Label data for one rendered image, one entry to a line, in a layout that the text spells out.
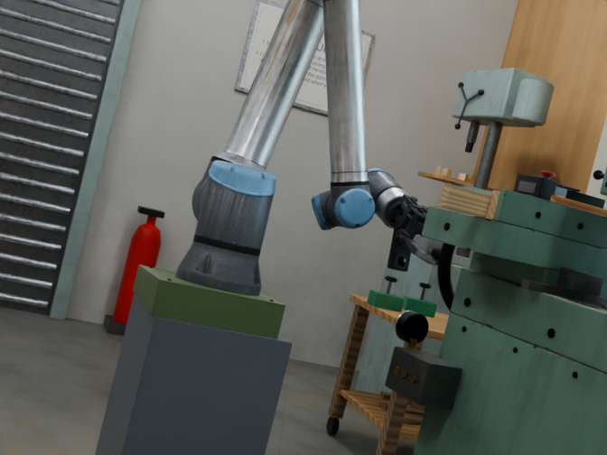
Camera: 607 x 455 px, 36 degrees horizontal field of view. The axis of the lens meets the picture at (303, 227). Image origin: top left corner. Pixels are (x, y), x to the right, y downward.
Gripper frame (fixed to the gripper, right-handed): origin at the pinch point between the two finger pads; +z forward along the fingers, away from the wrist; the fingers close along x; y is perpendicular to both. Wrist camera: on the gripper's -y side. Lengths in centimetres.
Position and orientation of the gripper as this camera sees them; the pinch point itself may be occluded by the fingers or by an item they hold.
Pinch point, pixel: (433, 264)
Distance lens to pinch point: 210.3
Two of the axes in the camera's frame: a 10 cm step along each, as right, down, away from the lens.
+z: 3.3, 4.8, -8.1
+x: 8.6, 2.0, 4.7
